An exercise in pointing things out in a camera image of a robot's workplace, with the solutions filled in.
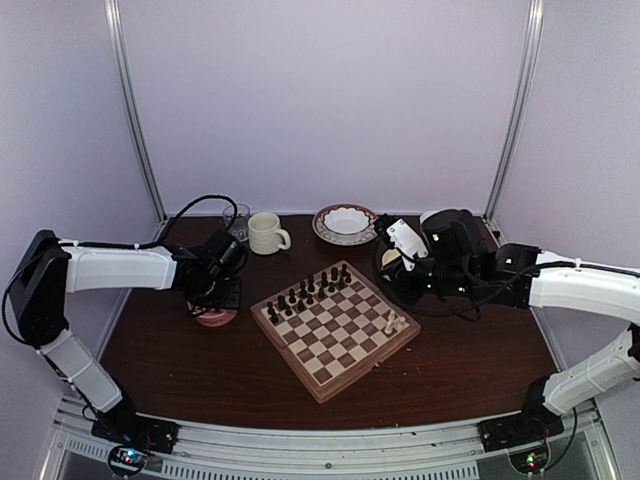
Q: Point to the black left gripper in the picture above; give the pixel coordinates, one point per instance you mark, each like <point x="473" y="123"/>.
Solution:
<point x="232" y="301"/>

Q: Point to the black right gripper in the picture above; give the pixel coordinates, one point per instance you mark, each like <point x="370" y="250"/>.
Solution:
<point x="400" y="286"/>

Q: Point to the white chess pawn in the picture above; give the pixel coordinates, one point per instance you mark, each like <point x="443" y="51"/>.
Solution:
<point x="400" y="323"/>

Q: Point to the white chess knight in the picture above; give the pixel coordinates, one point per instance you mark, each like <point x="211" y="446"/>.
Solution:
<point x="389" y="327"/>

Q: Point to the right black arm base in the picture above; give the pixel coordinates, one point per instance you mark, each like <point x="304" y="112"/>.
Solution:
<point x="518" y="429"/>

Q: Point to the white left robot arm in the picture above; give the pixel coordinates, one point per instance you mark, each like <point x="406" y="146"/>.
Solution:
<point x="59" y="277"/>

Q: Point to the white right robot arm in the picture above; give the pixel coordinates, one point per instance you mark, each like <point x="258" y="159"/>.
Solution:
<point x="531" y="277"/>

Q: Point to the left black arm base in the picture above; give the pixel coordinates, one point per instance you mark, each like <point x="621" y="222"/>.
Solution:
<point x="140" y="432"/>

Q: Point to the wooden chess board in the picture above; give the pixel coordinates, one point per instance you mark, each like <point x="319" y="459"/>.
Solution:
<point x="340" y="337"/>

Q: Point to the pink cat-ear bowl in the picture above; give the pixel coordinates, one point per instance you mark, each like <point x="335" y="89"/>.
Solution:
<point x="213" y="318"/>

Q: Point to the white floral small bowl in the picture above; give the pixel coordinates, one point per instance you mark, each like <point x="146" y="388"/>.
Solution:
<point x="426" y="215"/>

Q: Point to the clear drinking glass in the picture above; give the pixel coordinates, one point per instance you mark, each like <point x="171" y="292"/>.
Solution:
<point x="236" y="220"/>

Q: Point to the yellow cat-ear bowl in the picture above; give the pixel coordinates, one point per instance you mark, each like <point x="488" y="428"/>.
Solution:
<point x="390" y="260"/>

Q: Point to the cream ribbed mug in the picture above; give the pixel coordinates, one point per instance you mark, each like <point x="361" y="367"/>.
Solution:
<point x="266" y="236"/>

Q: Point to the white scalloped bowl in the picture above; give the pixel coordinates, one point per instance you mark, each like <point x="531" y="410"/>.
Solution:
<point x="346" y="221"/>

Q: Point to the patterned brown rim plate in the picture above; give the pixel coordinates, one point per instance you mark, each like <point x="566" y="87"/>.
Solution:
<point x="333" y="238"/>

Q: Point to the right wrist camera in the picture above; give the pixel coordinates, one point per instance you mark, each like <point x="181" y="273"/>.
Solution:
<point x="398" y="235"/>

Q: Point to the right aluminium frame post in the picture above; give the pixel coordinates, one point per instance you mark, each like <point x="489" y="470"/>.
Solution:
<point x="525" y="79"/>

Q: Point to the aluminium frame post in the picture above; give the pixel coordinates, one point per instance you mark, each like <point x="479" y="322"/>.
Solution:
<point x="525" y="79"/>
<point x="117" y="37"/>

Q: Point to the front aluminium rail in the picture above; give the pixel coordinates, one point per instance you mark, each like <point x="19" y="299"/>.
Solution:
<point x="451" y="450"/>

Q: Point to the left aluminium frame post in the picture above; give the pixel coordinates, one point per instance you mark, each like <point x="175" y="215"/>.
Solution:
<point x="117" y="37"/>

